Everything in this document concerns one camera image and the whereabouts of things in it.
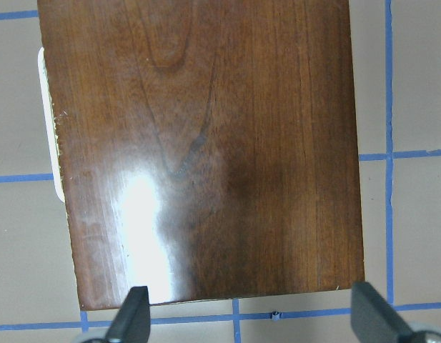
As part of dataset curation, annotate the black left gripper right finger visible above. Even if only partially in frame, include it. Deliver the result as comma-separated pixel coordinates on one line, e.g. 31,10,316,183
350,282,414,343

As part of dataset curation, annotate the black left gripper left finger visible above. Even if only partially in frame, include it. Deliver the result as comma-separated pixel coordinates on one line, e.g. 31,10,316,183
104,286,151,343

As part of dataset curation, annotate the light wood drawer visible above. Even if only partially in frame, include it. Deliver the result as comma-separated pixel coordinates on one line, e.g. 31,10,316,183
37,47,65,203

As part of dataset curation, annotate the dark brown wooden cabinet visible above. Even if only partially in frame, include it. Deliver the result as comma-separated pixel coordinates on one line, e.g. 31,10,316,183
37,1,365,311

